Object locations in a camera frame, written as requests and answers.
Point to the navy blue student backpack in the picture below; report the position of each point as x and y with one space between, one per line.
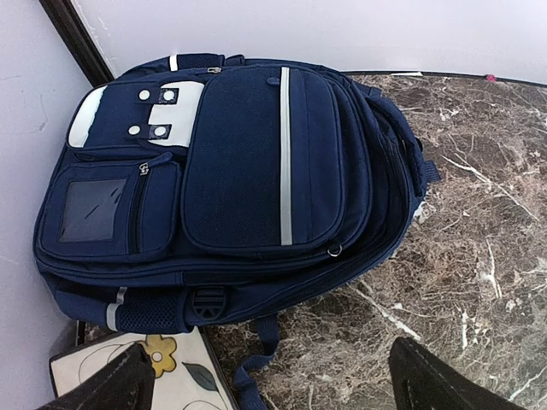
201 189

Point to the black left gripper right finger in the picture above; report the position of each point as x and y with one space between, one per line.
420 380

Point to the black frame post left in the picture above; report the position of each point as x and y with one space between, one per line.
77 39

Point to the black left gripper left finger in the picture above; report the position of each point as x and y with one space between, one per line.
127 382

